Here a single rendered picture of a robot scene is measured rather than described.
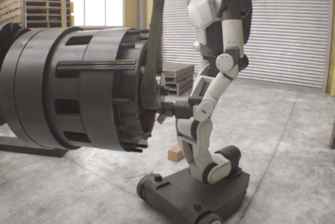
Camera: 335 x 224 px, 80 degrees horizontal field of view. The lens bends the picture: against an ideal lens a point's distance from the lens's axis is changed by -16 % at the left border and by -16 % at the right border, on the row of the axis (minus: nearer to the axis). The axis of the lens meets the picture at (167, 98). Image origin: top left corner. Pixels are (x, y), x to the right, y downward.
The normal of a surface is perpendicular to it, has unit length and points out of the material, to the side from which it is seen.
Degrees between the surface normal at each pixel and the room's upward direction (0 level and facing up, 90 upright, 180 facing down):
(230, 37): 85
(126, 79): 67
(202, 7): 99
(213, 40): 112
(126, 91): 79
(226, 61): 85
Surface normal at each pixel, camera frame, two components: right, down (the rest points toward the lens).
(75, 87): -0.14, 0.01
